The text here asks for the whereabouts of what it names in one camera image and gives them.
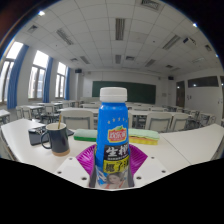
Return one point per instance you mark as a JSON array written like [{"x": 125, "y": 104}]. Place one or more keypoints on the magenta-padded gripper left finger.
[{"x": 85, "y": 160}]

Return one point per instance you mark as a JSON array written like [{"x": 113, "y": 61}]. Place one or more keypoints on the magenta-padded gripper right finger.
[{"x": 138, "y": 160}]

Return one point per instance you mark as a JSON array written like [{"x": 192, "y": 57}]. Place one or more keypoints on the blue white-capped drink bottle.
[{"x": 112, "y": 116}]

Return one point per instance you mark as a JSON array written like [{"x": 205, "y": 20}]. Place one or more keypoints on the green and yellow sponge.
[{"x": 145, "y": 135}]

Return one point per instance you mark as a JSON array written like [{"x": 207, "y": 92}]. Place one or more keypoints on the dark blue mug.
[{"x": 59, "y": 141}]

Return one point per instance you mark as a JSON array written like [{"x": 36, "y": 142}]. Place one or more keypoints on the group of white chairs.
[{"x": 158, "y": 121}]

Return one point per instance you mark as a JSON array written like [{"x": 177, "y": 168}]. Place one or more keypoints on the wooden stir stick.
[{"x": 59, "y": 121}]

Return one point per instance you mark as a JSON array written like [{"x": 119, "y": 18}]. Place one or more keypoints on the green chalkboard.
[{"x": 140, "y": 92}]

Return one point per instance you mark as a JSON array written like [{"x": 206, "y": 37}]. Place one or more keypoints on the dark brown door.
[{"x": 180, "y": 94}]

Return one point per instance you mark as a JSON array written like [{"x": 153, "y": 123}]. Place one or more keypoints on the blue curtain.
[
  {"x": 47, "y": 80},
  {"x": 67, "y": 83},
  {"x": 16, "y": 76}
]

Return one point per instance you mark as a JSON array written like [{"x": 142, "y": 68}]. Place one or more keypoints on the large bright window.
[
  {"x": 60, "y": 80},
  {"x": 37, "y": 75},
  {"x": 8, "y": 73}
]

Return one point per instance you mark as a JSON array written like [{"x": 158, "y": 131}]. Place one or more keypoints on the ceiling projector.
[{"x": 189, "y": 42}]

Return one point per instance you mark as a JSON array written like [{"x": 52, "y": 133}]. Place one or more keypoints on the group of ceiling lights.
[{"x": 120, "y": 28}]

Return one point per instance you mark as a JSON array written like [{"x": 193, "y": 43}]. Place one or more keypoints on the black wall speaker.
[
  {"x": 78, "y": 71},
  {"x": 170, "y": 78}
]

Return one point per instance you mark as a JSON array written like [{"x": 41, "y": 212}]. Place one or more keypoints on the dark interior wall window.
[{"x": 203, "y": 81}]

